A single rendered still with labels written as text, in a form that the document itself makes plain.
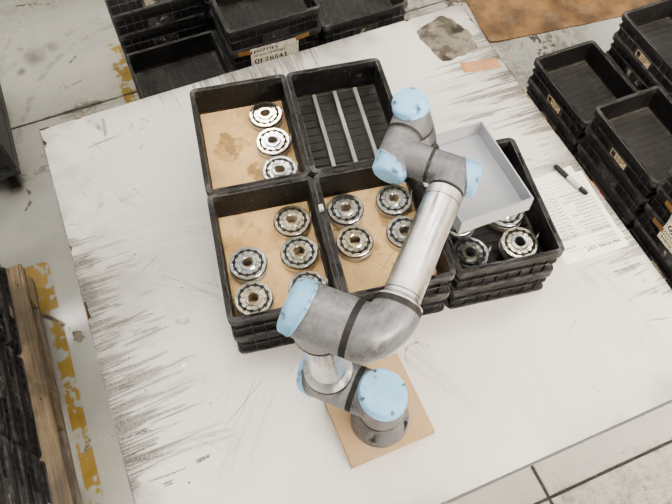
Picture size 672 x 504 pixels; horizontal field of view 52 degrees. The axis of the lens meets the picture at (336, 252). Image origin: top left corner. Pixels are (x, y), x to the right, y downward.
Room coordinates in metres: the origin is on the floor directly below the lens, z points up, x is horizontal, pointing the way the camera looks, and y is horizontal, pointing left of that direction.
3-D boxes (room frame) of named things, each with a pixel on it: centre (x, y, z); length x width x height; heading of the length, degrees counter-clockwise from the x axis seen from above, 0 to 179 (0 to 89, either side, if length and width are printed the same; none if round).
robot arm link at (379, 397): (0.52, -0.10, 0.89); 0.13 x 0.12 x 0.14; 66
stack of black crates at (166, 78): (2.14, 0.66, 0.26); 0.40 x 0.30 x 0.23; 112
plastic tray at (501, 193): (1.04, -0.35, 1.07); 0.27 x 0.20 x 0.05; 22
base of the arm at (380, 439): (0.52, -0.11, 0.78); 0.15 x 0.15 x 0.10
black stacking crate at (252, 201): (0.93, 0.17, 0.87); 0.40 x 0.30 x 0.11; 13
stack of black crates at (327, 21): (2.45, -0.08, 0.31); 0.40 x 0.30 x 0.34; 112
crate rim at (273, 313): (0.93, 0.17, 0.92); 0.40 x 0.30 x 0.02; 13
